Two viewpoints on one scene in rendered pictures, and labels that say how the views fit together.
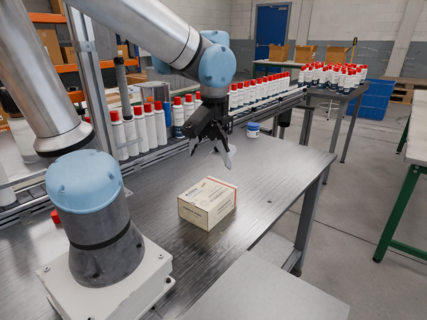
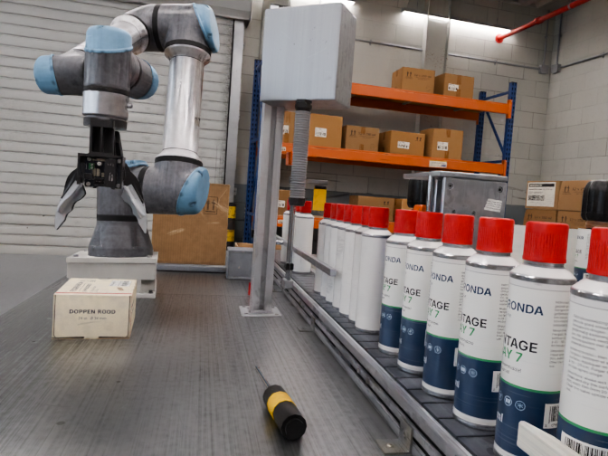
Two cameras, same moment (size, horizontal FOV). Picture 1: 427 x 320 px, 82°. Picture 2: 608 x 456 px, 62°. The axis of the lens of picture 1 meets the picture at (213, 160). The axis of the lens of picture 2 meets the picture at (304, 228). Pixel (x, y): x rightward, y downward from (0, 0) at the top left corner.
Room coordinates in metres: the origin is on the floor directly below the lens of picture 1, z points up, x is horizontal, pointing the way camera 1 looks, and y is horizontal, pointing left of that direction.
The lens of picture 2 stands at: (1.50, -0.49, 1.09)
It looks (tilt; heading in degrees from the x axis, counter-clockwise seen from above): 3 degrees down; 128
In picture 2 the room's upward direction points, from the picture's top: 4 degrees clockwise
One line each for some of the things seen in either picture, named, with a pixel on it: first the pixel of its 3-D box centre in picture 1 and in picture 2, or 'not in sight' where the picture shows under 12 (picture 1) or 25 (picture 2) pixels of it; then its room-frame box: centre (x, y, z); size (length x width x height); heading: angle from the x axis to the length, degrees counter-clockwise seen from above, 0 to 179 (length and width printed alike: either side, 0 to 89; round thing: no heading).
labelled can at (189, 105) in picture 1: (189, 114); (423, 290); (1.23, 0.12, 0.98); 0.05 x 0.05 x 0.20
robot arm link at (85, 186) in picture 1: (89, 192); (125, 187); (0.38, 0.23, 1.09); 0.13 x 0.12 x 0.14; 33
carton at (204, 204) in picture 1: (208, 201); (98, 306); (0.65, 0.02, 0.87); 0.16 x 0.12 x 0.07; 143
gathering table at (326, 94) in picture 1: (318, 126); not in sight; (2.52, -1.13, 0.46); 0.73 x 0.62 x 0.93; 139
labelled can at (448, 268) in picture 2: (199, 111); (451, 303); (1.29, 0.07, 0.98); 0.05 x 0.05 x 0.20
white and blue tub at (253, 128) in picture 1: (253, 129); not in sight; (1.32, -0.22, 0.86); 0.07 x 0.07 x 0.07
